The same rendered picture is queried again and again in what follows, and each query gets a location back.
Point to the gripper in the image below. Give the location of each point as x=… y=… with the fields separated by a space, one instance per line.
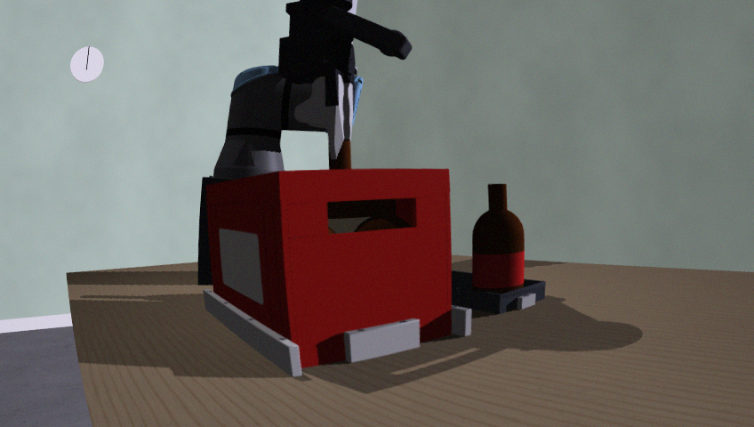
x=303 y=56

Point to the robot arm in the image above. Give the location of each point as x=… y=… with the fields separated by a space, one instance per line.
x=263 y=103

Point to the red plastic crate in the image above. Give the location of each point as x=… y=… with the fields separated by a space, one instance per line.
x=272 y=257

